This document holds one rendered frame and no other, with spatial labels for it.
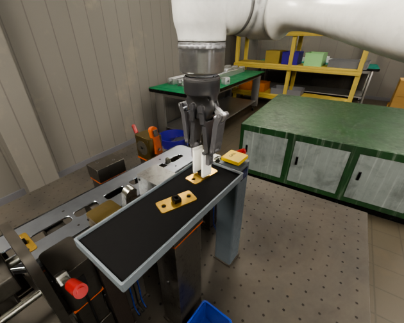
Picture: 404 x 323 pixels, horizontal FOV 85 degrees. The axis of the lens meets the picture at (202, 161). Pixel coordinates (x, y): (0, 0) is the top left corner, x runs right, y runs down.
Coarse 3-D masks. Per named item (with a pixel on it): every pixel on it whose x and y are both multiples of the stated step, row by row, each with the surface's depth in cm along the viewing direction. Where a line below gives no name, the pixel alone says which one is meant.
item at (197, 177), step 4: (212, 168) 59; (196, 172) 57; (200, 172) 55; (212, 172) 57; (216, 172) 58; (188, 176) 56; (192, 176) 56; (196, 176) 56; (200, 176) 56; (208, 176) 56; (188, 180) 54; (192, 180) 54; (196, 180) 54; (200, 180) 54; (196, 184) 53
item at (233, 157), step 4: (228, 152) 68; (232, 152) 68; (236, 152) 68; (224, 156) 65; (228, 156) 65; (232, 156) 65; (236, 156) 65; (240, 156) 65; (244, 156) 65; (224, 160) 65; (228, 160) 64; (232, 160) 63; (236, 160) 63; (240, 160) 63; (244, 160) 65; (236, 164) 63
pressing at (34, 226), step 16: (160, 160) 95; (176, 160) 95; (192, 160) 95; (128, 176) 85; (96, 192) 76; (64, 208) 69; (80, 208) 69; (32, 224) 63; (48, 224) 63; (80, 224) 63; (0, 240) 58; (48, 240) 58; (16, 272) 51
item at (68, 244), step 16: (64, 240) 49; (48, 256) 45; (64, 256) 45; (80, 256) 45; (48, 272) 44; (80, 272) 44; (96, 272) 49; (64, 288) 43; (96, 288) 49; (80, 304) 47; (96, 304) 52; (80, 320) 53; (96, 320) 54; (112, 320) 58
